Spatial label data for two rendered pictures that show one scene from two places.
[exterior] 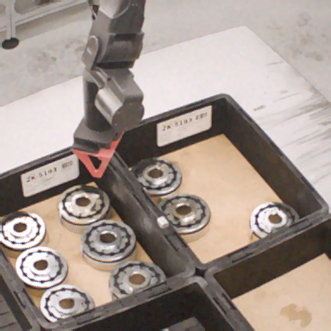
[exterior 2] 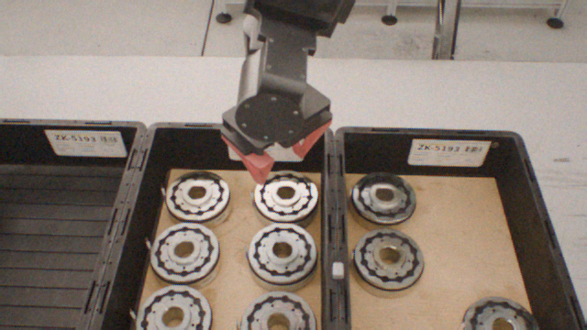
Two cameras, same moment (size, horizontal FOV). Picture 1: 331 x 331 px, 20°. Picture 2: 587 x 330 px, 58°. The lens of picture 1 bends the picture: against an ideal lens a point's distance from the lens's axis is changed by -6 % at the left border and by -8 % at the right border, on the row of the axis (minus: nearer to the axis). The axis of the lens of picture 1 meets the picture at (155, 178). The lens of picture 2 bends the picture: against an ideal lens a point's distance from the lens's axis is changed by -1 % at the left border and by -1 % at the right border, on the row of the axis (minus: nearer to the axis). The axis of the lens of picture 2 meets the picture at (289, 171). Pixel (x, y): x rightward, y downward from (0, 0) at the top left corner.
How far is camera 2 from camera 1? 1.10 m
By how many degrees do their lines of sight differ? 22
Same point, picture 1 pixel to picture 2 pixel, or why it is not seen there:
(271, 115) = (573, 173)
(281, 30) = not seen: outside the picture
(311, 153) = not seen: outside the picture
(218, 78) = (530, 112)
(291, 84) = not seen: outside the picture
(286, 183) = (544, 286)
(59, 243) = (237, 228)
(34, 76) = (396, 55)
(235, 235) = (440, 317)
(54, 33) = (428, 26)
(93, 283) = (237, 296)
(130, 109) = (273, 109)
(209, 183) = (445, 230)
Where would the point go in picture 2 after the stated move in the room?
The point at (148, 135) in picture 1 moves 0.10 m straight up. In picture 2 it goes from (399, 148) to (409, 103)
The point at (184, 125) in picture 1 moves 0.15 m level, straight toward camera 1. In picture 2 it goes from (448, 152) to (410, 215)
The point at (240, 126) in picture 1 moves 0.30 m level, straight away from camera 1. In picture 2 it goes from (515, 180) to (576, 81)
